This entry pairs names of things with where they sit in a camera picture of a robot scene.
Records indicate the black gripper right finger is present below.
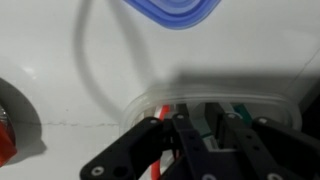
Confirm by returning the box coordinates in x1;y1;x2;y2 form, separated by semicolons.
218;112;320;180

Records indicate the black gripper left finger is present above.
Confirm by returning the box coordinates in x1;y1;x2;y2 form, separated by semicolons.
79;112;234;180

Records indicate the clear green plastic object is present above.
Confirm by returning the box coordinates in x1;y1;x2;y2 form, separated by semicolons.
190;102;252;148

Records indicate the clear plastic lunchbox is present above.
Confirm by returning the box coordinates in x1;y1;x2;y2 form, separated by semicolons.
119;84;304;180

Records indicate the red white stick utensil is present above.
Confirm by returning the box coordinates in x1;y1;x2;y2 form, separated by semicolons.
150;104;172;180

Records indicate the blue plastic lid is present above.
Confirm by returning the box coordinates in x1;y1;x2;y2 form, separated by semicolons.
123;0;223;31

